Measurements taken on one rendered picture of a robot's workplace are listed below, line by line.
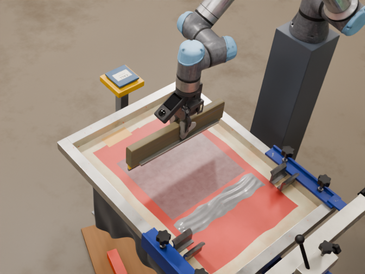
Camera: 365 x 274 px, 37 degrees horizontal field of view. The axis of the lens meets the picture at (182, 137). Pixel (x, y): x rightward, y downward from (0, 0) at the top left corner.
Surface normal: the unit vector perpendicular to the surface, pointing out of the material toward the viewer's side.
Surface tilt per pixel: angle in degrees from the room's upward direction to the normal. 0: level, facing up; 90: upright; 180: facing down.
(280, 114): 90
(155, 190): 0
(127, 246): 0
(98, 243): 0
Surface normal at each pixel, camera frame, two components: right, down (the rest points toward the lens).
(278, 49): -0.73, 0.44
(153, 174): 0.09, -0.68
